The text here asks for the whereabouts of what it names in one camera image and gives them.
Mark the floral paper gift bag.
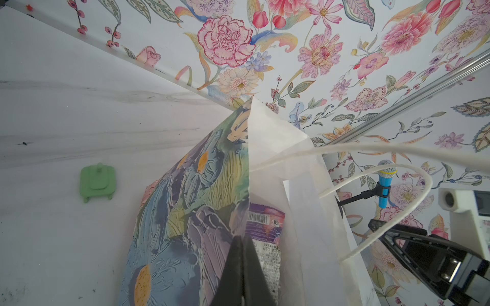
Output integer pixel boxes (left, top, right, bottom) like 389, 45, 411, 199
117, 96, 490, 306

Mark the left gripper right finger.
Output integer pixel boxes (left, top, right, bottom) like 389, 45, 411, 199
242, 236, 276, 306

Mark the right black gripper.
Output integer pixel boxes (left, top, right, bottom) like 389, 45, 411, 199
379, 224, 489, 305

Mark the blue microphone on stand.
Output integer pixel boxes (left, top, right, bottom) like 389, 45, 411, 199
337, 159, 397, 209

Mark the purple snack packet back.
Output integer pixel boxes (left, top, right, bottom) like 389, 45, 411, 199
246, 203, 285, 304

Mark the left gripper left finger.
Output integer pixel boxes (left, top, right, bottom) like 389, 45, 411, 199
211, 236, 243, 306

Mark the green plastic hook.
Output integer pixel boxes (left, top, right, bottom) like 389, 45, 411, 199
79, 163, 117, 203

